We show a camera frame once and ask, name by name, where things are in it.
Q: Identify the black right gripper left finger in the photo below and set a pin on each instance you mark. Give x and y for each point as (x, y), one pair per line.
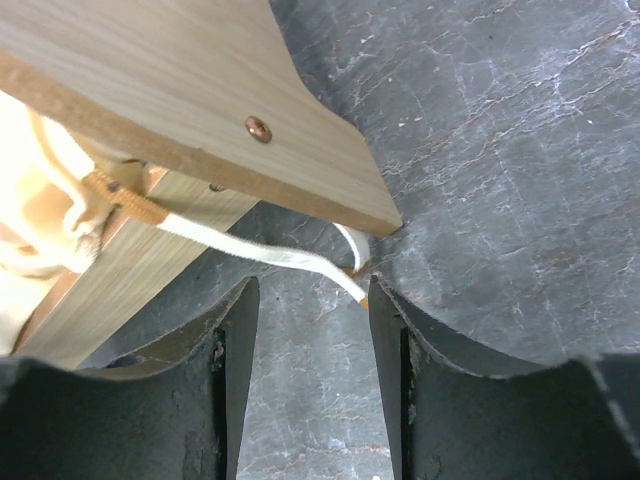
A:
(173, 409)

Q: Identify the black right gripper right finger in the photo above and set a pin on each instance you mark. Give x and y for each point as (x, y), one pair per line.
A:
(457, 409)

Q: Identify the bear print cream quilt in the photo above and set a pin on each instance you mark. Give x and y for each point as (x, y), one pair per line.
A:
(57, 193)

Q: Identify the wooden pet bed frame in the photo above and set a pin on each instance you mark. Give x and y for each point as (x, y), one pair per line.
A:
(204, 102)

